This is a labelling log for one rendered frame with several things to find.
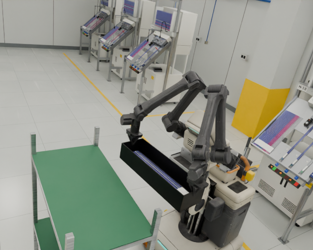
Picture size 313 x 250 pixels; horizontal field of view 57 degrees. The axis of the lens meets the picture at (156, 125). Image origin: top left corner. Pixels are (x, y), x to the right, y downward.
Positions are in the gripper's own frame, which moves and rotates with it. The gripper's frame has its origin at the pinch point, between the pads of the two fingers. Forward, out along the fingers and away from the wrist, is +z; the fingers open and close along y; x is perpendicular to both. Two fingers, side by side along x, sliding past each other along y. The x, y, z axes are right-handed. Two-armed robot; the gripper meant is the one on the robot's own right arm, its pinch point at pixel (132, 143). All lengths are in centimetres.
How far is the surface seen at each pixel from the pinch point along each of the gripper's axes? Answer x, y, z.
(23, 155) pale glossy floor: -16, -176, 112
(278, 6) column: 324, -110, -99
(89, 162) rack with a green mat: -24.2, -11.2, 15.4
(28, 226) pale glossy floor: -46, -66, 111
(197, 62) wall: 413, -307, 48
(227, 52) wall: 398, -226, 1
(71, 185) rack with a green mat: -43.6, 4.2, 15.5
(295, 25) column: 327, -76, -79
